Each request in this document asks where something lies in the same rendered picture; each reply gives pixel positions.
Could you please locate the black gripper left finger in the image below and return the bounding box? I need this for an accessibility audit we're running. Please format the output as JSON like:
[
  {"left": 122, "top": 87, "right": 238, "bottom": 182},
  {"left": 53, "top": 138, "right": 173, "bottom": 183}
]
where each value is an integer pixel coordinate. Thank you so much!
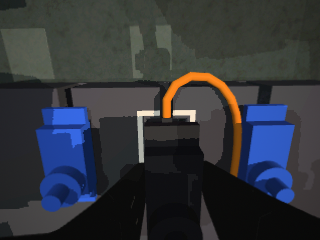
[{"left": 0, "top": 163, "right": 146, "bottom": 240}]

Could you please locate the dark grey flat deck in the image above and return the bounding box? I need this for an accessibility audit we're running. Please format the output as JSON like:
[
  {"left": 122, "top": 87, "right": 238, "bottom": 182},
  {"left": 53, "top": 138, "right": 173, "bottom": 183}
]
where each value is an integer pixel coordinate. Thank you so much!
[{"left": 0, "top": 80, "right": 320, "bottom": 237}]

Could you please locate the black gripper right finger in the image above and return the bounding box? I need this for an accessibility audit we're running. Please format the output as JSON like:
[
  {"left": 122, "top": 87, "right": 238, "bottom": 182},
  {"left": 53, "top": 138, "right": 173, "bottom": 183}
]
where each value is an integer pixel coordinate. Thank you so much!
[{"left": 202, "top": 161, "right": 320, "bottom": 240}]

